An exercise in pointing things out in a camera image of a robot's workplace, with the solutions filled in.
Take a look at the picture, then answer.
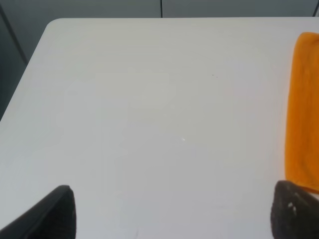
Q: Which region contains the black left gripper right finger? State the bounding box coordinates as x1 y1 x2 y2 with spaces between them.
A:
270 180 319 239

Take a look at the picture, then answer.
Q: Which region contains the orange towel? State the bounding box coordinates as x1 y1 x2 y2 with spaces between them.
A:
285 32 319 194

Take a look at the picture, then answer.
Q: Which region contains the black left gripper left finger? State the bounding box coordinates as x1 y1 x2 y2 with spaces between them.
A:
0 185 77 239

